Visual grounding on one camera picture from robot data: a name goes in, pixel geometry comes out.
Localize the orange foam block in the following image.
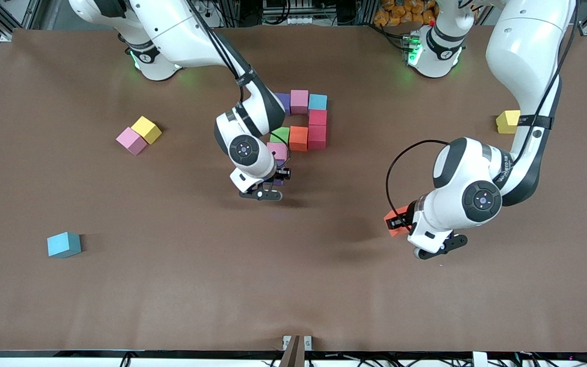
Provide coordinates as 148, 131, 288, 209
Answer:
289, 126, 308, 152
384, 206, 412, 238

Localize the light pink foam block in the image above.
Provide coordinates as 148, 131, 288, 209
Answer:
116, 127, 148, 156
290, 90, 309, 115
267, 142, 288, 163

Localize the table cover mat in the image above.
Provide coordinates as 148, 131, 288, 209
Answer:
0, 24, 587, 352

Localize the yellow foam block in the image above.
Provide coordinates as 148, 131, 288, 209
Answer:
496, 110, 522, 135
131, 116, 163, 145

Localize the black equipment rack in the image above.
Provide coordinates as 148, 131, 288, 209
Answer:
225, 0, 376, 26

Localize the pile of orange objects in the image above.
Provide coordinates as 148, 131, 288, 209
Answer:
374, 0, 439, 27

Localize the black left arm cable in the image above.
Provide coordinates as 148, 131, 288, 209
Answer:
386, 0, 579, 225

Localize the camera mount post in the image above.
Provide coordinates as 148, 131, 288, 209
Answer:
279, 334, 313, 367

